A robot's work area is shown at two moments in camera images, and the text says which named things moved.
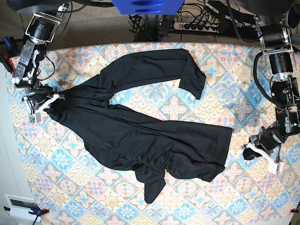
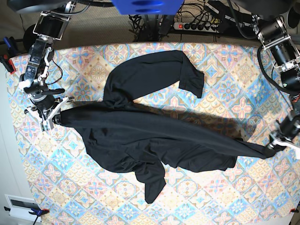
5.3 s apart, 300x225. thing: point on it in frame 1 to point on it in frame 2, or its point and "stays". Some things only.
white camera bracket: x=273 y=166 to x=285 y=141
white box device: x=20 y=206 stays
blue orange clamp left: x=9 y=53 stays
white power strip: x=199 y=26 stays
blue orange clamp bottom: x=38 y=212 stays
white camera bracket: x=35 y=117 to x=47 y=123
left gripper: x=38 y=94 to x=46 y=104
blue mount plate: x=148 y=7 stays
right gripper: x=271 y=138 to x=288 y=129
